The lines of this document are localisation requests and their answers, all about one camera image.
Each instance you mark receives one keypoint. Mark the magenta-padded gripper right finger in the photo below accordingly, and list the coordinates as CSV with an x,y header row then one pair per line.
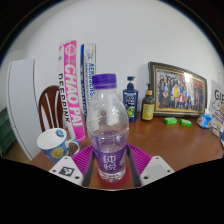
x,y
143,160

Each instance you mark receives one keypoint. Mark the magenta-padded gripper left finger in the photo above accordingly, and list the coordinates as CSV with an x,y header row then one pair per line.
x,y
80,160

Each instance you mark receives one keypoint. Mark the clear purple-capped water bottle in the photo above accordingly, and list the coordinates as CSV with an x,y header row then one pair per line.
x,y
108,133

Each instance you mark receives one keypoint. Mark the white mug blue-yellow print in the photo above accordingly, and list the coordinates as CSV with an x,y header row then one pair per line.
x,y
53,143

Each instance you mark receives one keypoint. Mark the brown bottle yellow label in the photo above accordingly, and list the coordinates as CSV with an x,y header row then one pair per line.
x,y
148,106

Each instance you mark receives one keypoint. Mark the dark blue pump bottle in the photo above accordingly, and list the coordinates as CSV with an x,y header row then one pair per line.
x,y
130,101

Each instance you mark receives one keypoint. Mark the dark brown wooden chair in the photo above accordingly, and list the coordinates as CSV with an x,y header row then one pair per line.
x,y
45,106

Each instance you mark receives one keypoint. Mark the pink shuttlecock tube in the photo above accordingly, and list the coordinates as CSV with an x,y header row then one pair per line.
x,y
71,90

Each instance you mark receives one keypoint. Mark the blue tissue pack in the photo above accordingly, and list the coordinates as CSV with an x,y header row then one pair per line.
x,y
204,121

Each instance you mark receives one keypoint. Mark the framed group photo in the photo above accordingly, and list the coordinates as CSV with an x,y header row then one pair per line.
x,y
180,91

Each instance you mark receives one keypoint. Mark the green box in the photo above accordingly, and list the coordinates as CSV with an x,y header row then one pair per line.
x,y
6,130

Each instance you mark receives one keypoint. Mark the white and blue shuttlecock tube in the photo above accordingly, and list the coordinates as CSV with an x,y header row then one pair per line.
x,y
88,66

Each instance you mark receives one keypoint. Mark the white paper gift bag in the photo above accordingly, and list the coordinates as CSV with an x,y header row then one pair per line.
x,y
218,103

